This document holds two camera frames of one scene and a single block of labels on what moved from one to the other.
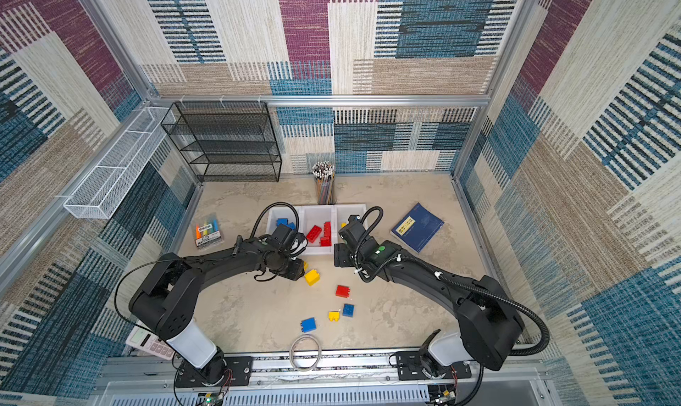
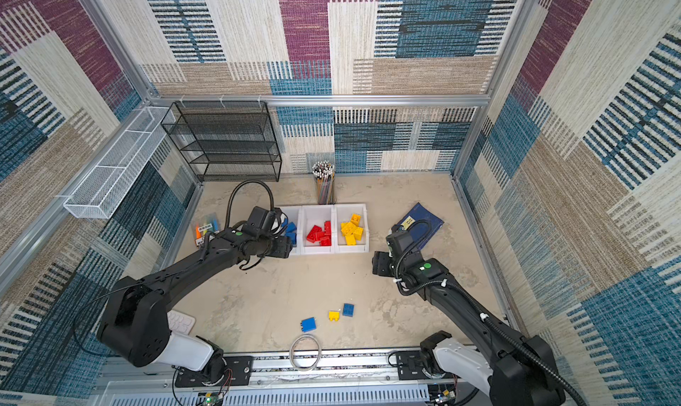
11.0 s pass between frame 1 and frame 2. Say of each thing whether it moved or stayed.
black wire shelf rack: stayed
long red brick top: stayed
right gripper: moved
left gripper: moved
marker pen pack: stayed
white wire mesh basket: stayed
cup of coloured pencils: stayed
